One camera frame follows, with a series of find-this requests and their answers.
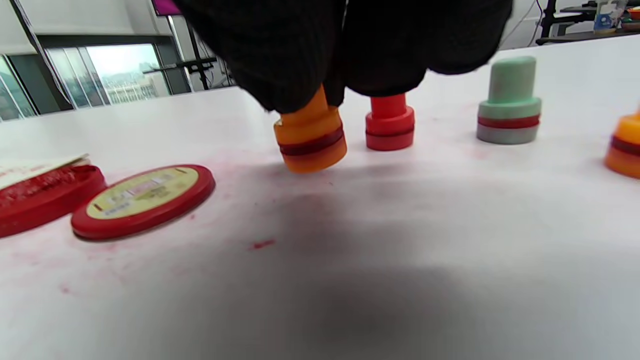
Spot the person's right hand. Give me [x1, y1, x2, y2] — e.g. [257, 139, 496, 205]
[172, 0, 515, 115]

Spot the red reward stamp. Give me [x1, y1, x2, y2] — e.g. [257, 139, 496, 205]
[365, 93, 416, 152]

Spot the orange reward stamp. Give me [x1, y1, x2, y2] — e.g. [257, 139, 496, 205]
[273, 85, 348, 175]
[604, 111, 640, 180]

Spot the green reward stamp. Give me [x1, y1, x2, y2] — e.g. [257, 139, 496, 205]
[476, 55, 543, 146]

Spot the red ink pad lid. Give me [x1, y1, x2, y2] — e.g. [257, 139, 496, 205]
[71, 164, 217, 242]

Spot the spiral lined notebook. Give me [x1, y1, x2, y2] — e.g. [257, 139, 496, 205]
[0, 153, 91, 191]

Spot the red ink pad tin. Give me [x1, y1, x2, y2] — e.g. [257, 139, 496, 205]
[0, 164, 108, 239]

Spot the clear cup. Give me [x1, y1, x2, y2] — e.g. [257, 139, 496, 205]
[594, 0, 621, 35]

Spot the large glass window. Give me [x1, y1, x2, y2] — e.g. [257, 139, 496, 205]
[0, 35, 193, 122]

